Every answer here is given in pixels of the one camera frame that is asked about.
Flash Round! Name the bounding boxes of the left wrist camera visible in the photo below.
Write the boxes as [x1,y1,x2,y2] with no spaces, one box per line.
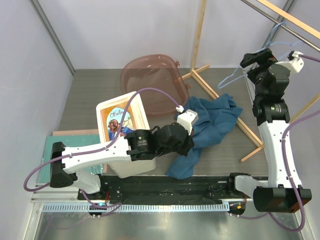
[176,105,199,136]

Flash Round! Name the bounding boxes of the metal hanging rod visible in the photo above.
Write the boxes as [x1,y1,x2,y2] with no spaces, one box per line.
[240,0,320,52]

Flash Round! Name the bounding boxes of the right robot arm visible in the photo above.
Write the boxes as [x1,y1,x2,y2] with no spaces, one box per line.
[225,48,312,213]

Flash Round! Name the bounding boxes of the light blue wire hanger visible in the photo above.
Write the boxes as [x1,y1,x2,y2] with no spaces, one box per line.
[217,21,299,89]

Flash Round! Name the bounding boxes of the Othello book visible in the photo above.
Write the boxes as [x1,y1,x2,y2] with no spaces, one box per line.
[99,101,136,142]

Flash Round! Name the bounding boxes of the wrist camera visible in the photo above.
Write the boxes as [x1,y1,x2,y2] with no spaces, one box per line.
[176,105,199,136]
[276,51,304,74]

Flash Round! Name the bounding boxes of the teal cutting mat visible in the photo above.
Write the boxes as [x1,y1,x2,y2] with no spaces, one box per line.
[38,134,100,184]

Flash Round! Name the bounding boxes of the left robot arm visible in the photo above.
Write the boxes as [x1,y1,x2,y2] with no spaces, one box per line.
[49,122,194,200]

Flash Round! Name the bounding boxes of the white slotted cable duct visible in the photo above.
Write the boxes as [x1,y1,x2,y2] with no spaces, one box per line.
[42,202,230,213]

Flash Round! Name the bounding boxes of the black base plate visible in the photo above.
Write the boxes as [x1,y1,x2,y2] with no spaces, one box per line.
[87,175,250,206]

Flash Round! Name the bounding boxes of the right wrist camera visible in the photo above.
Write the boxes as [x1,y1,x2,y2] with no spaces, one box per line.
[276,51,304,74]

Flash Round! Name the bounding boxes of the pink translucent plastic tub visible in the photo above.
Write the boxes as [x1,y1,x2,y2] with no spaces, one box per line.
[120,54,189,117]

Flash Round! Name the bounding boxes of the blue t shirt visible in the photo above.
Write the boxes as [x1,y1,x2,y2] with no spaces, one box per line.
[165,93,243,180]

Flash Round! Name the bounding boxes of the white styrofoam box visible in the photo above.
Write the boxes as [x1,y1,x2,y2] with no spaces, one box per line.
[96,91,156,178]

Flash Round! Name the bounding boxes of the wooden clothes rack frame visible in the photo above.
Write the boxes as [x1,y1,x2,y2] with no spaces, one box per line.
[180,0,320,163]

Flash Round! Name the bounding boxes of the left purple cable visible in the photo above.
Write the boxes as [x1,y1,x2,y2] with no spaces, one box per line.
[23,87,185,193]

